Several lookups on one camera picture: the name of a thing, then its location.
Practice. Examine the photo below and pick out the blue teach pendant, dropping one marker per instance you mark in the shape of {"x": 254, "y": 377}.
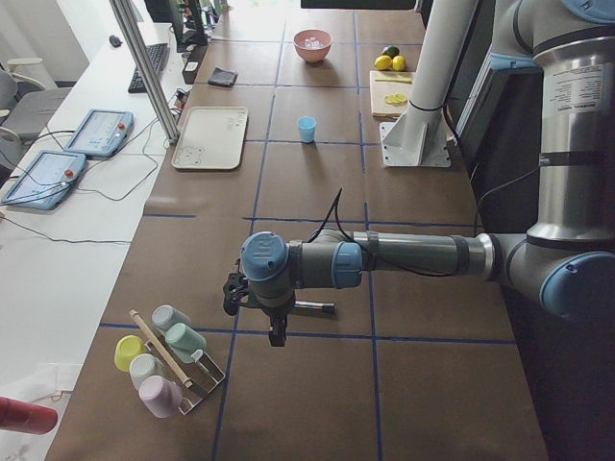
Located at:
{"x": 46, "y": 181}
{"x": 101, "y": 133}

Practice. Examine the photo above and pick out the mint green cup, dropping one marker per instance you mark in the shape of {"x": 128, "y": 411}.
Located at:
{"x": 184, "y": 341}

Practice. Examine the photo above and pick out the yellow cup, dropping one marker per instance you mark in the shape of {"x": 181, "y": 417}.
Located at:
{"x": 127, "y": 348}

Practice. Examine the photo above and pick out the light blue plastic cup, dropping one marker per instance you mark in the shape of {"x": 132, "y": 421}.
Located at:
{"x": 306, "y": 126}

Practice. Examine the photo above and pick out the grey folded cloth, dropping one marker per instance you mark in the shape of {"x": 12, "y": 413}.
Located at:
{"x": 222, "y": 77}

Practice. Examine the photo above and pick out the grey-green cup on rack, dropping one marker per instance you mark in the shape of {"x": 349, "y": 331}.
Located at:
{"x": 166, "y": 316}

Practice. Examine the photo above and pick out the aluminium frame post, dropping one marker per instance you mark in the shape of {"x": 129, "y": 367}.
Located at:
{"x": 125, "y": 18}

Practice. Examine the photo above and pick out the white wire cup rack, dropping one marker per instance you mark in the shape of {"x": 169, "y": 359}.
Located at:
{"x": 199, "y": 378}

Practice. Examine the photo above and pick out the lemon slices stack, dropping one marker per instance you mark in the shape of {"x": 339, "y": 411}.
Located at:
{"x": 395, "y": 99}

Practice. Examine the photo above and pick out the pink cup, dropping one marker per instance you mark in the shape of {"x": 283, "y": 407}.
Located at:
{"x": 161, "y": 396}

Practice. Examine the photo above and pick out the pink bowl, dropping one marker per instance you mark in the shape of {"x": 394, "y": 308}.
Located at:
{"x": 312, "y": 55}

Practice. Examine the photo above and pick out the blue teach pendant far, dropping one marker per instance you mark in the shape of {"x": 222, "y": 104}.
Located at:
{"x": 101, "y": 133}

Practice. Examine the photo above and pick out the green avocado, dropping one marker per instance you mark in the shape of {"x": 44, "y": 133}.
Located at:
{"x": 391, "y": 51}

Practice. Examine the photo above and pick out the black monitor stand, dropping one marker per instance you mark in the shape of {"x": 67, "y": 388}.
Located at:
{"x": 187, "y": 36}

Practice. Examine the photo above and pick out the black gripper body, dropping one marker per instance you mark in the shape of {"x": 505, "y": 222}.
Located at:
{"x": 277, "y": 313}

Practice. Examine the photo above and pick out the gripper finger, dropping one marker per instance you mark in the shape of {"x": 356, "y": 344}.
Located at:
{"x": 273, "y": 336}
{"x": 281, "y": 330}

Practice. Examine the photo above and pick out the steel muddler black tip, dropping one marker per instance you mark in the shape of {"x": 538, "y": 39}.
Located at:
{"x": 327, "y": 308}

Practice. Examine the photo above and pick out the yellow lemon far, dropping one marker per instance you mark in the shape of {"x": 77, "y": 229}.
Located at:
{"x": 383, "y": 62}

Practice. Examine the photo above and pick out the white cup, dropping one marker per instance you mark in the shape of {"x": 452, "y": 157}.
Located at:
{"x": 144, "y": 366}

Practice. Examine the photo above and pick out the blue teach pendant near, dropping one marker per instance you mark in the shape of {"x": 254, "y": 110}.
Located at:
{"x": 46, "y": 181}

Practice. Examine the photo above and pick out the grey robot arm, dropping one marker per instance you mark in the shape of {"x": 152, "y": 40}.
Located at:
{"x": 562, "y": 262}

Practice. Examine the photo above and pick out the wooden rack handle rod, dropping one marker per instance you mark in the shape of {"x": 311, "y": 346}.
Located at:
{"x": 161, "y": 348}

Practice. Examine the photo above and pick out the red cylinder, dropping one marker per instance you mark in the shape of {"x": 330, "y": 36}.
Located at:
{"x": 21, "y": 416}

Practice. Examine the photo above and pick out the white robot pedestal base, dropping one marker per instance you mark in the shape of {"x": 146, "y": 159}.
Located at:
{"x": 418, "y": 137}

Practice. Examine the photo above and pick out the cream bear tray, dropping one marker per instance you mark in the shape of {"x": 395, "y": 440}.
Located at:
{"x": 211, "y": 139}

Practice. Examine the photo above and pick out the wooden cutting board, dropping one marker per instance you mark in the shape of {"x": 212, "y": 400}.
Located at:
{"x": 383, "y": 83}

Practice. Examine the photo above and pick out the yellow lemon near board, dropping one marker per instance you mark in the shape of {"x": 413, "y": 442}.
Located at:
{"x": 398, "y": 63}

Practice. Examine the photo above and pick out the ice cubes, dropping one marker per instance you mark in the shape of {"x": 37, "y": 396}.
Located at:
{"x": 312, "y": 42}

